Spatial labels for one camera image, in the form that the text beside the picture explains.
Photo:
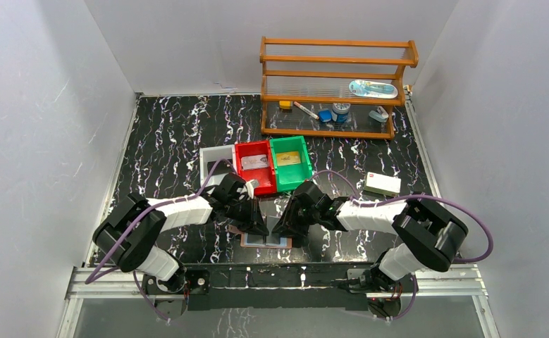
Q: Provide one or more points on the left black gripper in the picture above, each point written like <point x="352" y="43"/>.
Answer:
<point x="251" y="216"/>

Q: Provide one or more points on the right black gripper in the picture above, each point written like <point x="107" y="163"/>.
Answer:
<point x="288" y="218"/>

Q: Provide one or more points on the black card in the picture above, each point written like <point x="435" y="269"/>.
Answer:
<point x="223" y="168"/>

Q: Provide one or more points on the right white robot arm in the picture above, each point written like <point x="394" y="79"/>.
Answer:
<point x="431" y="235"/>

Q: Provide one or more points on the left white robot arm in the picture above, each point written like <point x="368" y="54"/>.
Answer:
<point x="129" y="233"/>

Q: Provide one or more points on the white silver card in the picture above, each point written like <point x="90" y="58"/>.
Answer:
<point x="254" y="162"/>

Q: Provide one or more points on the gold yellow card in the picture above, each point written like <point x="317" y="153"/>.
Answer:
<point x="288" y="158"/>

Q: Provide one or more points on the red plastic bin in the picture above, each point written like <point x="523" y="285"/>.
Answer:
<point x="265" y="176"/>

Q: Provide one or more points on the green plastic bin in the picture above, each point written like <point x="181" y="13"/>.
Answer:
<point x="290" y="177"/>

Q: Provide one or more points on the white plastic bin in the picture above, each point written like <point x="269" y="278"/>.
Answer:
<point x="210" y="157"/>

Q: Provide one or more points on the white box red label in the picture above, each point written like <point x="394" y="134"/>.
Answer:
<point x="382" y="184"/>

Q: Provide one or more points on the blue small block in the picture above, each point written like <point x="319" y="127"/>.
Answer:
<point x="325" y="115"/>

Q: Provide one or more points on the red white marker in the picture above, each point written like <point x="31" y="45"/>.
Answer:
<point x="306" y="110"/>

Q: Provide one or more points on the yellow small block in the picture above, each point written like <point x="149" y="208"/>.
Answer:
<point x="285" y="105"/>

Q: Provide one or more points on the wooden shelf rack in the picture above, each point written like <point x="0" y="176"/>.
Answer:
<point x="316" y="73"/>

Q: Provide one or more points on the grey stapler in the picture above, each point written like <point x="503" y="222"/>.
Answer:
<point x="379" y="114"/>

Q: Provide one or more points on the clear blister package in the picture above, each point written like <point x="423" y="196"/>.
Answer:
<point x="372" y="89"/>

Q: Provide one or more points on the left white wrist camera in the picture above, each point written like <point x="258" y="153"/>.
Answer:
<point x="250" y="187"/>

